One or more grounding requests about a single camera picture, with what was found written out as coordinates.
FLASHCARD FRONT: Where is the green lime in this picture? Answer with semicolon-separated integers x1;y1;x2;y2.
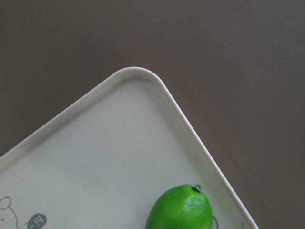
145;184;214;229

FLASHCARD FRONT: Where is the white rabbit tray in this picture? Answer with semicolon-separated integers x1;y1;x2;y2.
0;67;257;229

